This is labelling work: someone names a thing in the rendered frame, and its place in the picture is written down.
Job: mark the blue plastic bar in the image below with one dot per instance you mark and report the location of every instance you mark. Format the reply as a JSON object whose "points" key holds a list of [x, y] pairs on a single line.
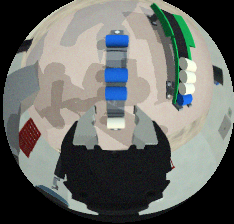
{"points": [[116, 93], [184, 99], [116, 74], [117, 40]]}

